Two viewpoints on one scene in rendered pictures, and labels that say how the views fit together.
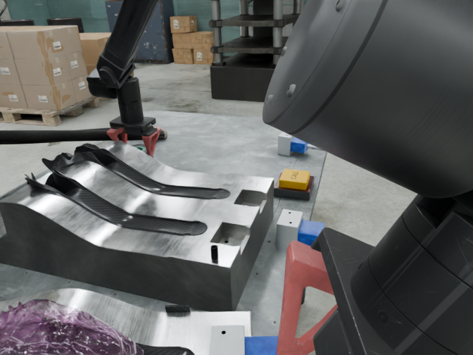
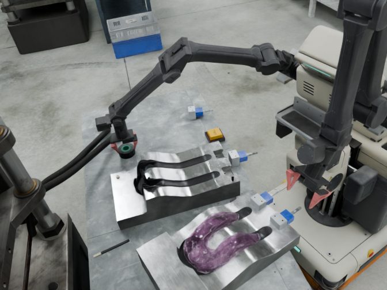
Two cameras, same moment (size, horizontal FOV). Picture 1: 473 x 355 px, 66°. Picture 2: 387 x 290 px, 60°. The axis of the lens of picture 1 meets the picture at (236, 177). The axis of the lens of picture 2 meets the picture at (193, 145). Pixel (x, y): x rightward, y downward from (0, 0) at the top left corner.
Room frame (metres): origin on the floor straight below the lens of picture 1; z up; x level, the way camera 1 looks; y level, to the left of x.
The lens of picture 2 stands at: (-0.33, 0.60, 1.90)
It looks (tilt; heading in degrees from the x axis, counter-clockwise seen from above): 41 degrees down; 330
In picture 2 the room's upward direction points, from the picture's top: 7 degrees counter-clockwise
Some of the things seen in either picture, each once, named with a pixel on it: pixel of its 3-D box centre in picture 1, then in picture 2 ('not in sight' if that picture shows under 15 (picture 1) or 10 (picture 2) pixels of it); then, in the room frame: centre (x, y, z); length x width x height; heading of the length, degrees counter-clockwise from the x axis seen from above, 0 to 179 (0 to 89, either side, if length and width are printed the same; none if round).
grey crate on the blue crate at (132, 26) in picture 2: not in sight; (133, 26); (3.57, -0.99, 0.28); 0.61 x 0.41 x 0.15; 69
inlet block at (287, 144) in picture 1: (303, 145); (200, 111); (0.92, -0.19, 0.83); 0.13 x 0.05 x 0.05; 61
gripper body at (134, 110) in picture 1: (131, 113); (121, 132); (0.91, 0.26, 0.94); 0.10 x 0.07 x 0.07; 72
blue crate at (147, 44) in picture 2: not in sight; (136, 39); (3.57, -0.99, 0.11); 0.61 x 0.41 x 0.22; 69
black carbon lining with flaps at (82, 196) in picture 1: (122, 184); (174, 171); (0.55, 0.20, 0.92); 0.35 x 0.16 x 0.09; 71
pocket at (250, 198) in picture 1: (250, 207); (220, 156); (0.54, -0.02, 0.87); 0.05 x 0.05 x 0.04; 71
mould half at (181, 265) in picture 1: (122, 205); (172, 178); (0.57, 0.21, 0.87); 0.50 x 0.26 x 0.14; 71
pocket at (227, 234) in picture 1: (231, 244); (228, 173); (0.44, 0.01, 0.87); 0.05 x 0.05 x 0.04; 71
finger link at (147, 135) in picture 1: (144, 139); (130, 142); (0.90, 0.24, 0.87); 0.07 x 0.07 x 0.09; 71
